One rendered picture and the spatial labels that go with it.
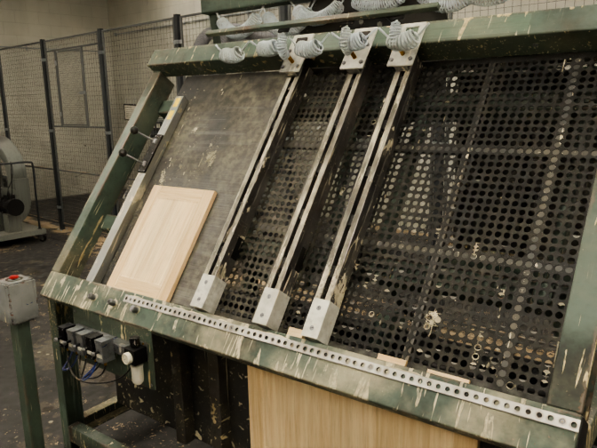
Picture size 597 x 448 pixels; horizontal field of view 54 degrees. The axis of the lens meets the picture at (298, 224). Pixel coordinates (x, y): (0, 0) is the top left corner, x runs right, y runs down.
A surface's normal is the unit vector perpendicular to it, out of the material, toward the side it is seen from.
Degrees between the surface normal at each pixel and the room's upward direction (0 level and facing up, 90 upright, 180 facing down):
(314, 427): 90
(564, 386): 53
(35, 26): 90
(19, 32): 90
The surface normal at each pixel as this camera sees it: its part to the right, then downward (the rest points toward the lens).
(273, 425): -0.60, 0.18
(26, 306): 0.80, 0.11
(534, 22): -0.49, -0.44
